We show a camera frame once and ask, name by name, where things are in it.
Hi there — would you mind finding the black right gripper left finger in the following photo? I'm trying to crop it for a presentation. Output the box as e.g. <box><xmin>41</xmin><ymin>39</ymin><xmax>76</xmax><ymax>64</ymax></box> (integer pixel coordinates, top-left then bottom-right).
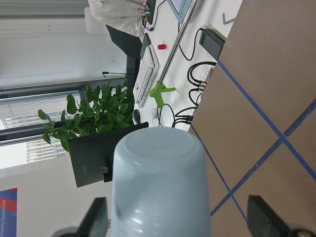
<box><xmin>54</xmin><ymin>197</ymin><xmax>109</xmax><ymax>237</ymax></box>

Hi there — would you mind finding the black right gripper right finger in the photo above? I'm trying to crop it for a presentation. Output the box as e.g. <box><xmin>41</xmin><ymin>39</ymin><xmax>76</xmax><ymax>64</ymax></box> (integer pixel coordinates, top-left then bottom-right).
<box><xmin>246</xmin><ymin>195</ymin><xmax>316</xmax><ymax>237</ymax></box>

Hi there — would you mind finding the light blue cup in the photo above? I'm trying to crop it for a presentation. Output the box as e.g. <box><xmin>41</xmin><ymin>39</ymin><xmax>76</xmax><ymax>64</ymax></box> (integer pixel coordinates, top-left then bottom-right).
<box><xmin>111</xmin><ymin>127</ymin><xmax>211</xmax><ymax>237</ymax></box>

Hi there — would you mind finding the black computer monitor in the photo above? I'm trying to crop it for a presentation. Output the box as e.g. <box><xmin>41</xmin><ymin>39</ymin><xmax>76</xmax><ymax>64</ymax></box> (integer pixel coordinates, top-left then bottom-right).
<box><xmin>68</xmin><ymin>122</ymin><xmax>149</xmax><ymax>188</ymax></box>

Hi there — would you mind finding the black computer mouse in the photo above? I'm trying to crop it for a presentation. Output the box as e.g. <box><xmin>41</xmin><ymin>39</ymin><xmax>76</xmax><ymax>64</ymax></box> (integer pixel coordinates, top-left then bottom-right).
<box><xmin>132</xmin><ymin>109</ymin><xmax>141</xmax><ymax>124</ymax></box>

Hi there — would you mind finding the green potted plant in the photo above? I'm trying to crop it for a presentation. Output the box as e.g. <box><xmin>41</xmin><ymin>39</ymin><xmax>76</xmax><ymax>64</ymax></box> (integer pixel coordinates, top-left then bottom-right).
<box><xmin>38</xmin><ymin>79</ymin><xmax>135</xmax><ymax>152</ymax></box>

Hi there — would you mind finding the grabber reach tool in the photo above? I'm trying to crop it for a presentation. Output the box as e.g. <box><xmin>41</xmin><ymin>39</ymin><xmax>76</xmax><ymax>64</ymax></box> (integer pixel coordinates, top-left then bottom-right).
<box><xmin>149</xmin><ymin>0</ymin><xmax>197</xmax><ymax>108</ymax></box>

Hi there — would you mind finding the white keyboard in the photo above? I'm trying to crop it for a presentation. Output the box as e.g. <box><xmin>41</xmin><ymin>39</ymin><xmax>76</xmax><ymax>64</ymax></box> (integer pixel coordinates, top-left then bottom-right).
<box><xmin>133</xmin><ymin>44</ymin><xmax>159</xmax><ymax>108</ymax></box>

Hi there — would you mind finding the black power adapter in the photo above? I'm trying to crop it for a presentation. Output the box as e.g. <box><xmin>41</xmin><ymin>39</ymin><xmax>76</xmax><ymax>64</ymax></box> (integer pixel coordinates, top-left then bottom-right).
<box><xmin>199</xmin><ymin>29</ymin><xmax>227</xmax><ymax>61</ymax></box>

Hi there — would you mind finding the metal hex key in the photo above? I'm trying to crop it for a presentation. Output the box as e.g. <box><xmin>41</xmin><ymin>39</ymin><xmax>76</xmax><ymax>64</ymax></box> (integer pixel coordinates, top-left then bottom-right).
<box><xmin>222</xmin><ymin>13</ymin><xmax>236</xmax><ymax>25</ymax></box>

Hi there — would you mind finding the blue teach pendant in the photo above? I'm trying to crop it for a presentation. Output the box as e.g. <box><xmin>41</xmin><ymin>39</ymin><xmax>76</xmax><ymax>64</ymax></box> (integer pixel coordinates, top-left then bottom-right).
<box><xmin>167</xmin><ymin>0</ymin><xmax>193</xmax><ymax>23</ymax></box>

